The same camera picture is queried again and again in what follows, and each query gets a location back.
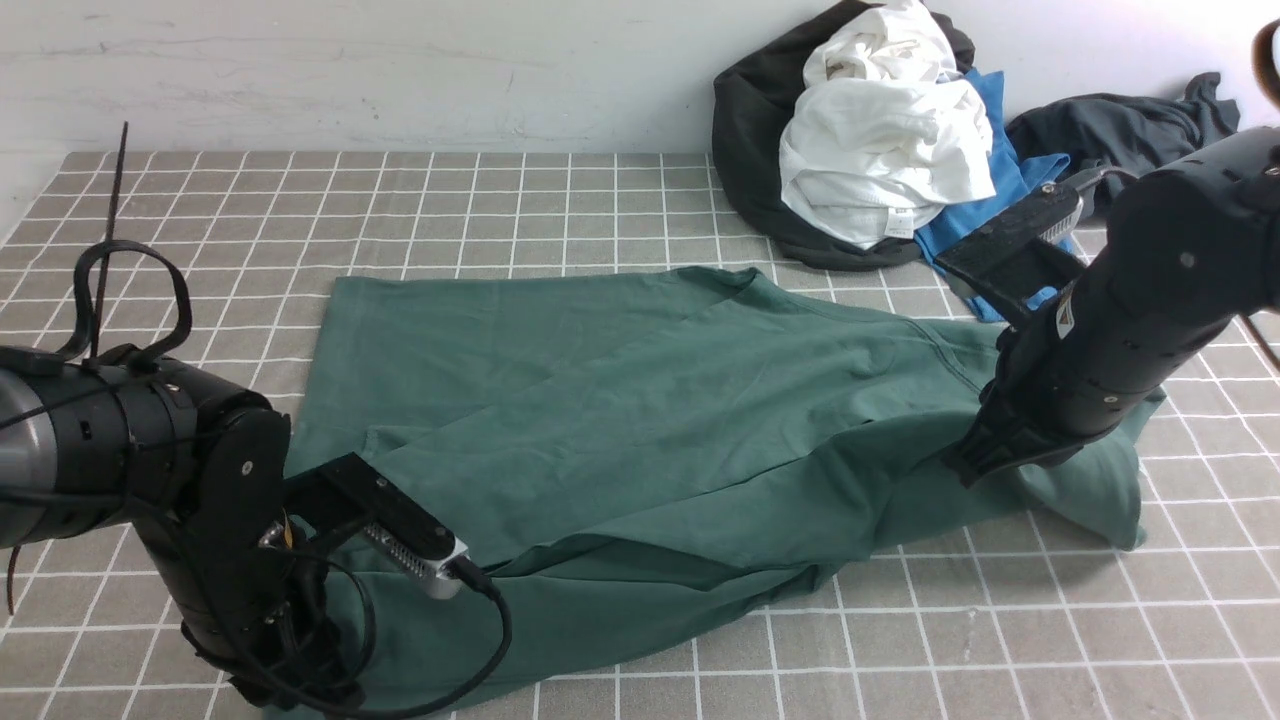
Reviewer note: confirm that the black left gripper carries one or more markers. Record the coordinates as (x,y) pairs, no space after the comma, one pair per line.
(291,635)

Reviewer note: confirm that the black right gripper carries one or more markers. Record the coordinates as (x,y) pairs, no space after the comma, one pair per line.
(1002,436)

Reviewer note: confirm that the green long sleeve shirt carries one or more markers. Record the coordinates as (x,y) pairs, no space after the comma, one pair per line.
(637,459)

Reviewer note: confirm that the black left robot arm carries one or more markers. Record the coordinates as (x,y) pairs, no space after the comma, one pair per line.
(195,465)

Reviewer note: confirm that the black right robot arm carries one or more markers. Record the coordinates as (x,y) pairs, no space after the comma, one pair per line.
(1188,247)

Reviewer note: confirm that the white crumpled shirt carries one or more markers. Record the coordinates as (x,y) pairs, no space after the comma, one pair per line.
(887,132)

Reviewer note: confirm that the dark grey crumpled shirt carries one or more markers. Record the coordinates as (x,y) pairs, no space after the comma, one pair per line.
(1138,134)

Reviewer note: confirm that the black garment under white shirt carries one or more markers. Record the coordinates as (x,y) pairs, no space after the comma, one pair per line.
(754,100)

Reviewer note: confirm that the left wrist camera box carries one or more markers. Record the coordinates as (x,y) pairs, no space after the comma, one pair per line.
(347,499)

